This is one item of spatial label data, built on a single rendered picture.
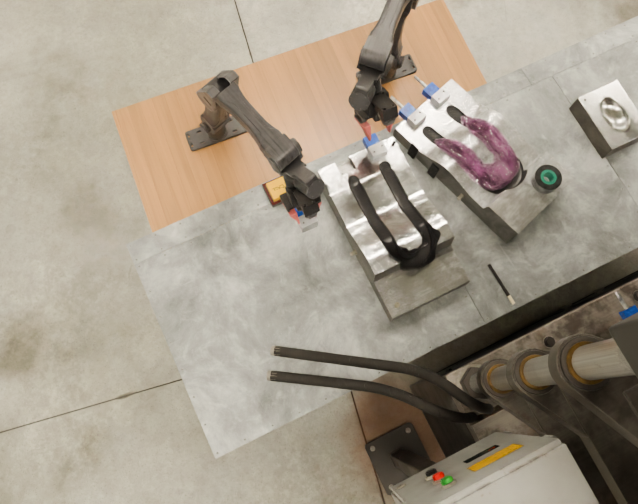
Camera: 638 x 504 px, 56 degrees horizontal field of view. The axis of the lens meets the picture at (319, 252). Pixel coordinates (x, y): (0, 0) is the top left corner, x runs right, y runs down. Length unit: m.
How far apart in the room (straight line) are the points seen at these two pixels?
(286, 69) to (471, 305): 0.98
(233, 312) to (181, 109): 0.70
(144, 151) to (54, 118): 1.18
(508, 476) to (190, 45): 2.55
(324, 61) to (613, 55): 0.98
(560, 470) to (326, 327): 0.85
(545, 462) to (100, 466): 1.96
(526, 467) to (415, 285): 0.77
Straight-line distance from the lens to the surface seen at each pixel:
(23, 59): 3.40
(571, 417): 1.41
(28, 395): 2.86
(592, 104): 2.15
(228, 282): 1.85
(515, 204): 1.88
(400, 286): 1.79
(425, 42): 2.20
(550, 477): 1.20
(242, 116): 1.55
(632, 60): 2.39
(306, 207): 1.56
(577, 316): 1.99
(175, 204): 1.96
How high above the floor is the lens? 2.59
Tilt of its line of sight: 75 degrees down
